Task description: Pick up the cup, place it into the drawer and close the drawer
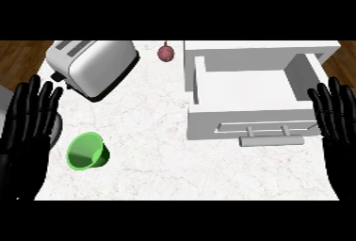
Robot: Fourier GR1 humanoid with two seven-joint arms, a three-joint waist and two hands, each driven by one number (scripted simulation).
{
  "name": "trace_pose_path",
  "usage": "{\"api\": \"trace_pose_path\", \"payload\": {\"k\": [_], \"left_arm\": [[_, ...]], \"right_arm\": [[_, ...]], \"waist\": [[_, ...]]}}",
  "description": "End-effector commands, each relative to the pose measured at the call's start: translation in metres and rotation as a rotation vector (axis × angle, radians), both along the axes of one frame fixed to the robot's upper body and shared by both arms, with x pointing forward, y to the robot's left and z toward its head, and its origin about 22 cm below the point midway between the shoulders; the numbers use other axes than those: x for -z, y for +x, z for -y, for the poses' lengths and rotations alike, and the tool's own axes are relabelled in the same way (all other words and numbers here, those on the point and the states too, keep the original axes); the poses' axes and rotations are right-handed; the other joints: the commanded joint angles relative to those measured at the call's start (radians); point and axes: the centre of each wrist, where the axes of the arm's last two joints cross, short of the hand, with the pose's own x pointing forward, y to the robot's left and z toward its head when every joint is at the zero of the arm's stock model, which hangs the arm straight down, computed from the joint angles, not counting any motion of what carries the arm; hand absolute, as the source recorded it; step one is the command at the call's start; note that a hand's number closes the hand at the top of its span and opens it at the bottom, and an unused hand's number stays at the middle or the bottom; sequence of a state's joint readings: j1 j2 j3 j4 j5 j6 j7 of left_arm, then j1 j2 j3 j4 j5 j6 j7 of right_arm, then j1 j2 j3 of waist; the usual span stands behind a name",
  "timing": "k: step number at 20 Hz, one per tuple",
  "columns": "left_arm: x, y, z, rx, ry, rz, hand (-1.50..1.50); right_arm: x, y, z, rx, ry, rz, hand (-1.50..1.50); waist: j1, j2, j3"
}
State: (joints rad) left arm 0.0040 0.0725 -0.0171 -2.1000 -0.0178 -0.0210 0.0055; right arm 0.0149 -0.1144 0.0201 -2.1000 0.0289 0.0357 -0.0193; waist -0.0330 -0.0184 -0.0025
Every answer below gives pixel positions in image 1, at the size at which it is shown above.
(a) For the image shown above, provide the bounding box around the silver toaster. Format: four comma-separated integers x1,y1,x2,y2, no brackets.
44,40,141,104

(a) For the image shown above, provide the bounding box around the white cabinet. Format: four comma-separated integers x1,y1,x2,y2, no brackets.
183,40,342,95

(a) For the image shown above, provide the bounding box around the reddish-brown beet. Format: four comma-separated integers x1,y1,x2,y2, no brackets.
156,40,177,63

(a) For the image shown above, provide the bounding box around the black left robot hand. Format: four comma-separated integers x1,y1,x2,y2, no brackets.
0,74,65,201

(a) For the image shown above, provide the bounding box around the green cup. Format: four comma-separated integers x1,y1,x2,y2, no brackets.
65,131,110,171

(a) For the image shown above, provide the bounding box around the grey drawer handle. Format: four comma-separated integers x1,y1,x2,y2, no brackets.
237,125,305,148

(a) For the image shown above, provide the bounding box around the white open drawer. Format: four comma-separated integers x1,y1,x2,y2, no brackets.
184,53,327,141

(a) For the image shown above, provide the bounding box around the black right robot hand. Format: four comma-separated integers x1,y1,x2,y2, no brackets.
305,75,356,201

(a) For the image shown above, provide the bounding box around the grey round object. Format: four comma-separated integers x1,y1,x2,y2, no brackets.
47,113,63,151

